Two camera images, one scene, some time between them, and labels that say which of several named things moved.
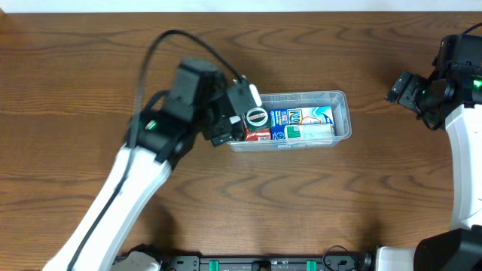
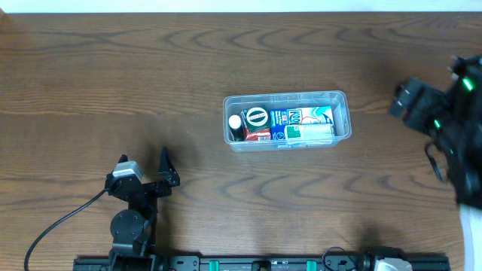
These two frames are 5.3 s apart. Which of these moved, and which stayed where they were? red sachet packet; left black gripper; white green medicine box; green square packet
Moved: left black gripper
Stayed: red sachet packet; white green medicine box; green square packet
